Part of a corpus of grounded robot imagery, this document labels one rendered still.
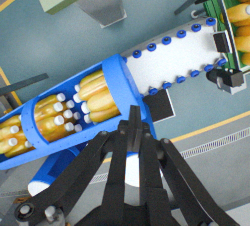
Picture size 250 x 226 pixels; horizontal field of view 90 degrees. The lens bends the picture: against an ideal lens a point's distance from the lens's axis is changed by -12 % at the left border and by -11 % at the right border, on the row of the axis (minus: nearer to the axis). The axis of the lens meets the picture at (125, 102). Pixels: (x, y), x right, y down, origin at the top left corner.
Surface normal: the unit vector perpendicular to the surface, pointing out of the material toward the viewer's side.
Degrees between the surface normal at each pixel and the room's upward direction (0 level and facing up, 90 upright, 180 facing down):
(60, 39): 0
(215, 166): 0
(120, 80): 25
